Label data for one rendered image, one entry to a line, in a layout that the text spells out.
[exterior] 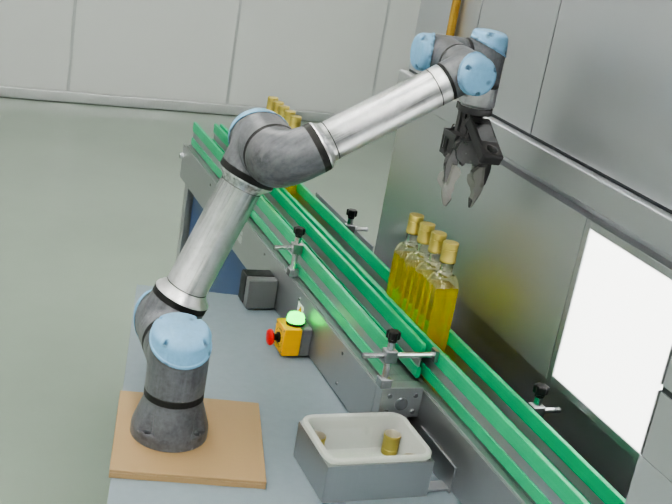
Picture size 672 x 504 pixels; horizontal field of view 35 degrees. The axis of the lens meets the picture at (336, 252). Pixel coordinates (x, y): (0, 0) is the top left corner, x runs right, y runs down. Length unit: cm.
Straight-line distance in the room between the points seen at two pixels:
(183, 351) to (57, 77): 606
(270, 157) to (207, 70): 622
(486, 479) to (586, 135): 69
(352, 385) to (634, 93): 86
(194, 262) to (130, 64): 597
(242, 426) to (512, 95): 91
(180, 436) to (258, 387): 38
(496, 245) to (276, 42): 603
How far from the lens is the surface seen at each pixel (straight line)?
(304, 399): 241
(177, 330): 205
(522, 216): 227
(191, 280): 213
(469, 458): 210
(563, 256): 214
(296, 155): 194
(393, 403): 224
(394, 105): 198
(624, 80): 207
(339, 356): 242
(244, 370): 249
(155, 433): 209
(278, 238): 288
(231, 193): 208
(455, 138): 222
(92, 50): 797
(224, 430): 219
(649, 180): 199
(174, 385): 205
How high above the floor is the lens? 185
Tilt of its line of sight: 19 degrees down
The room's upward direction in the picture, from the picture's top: 10 degrees clockwise
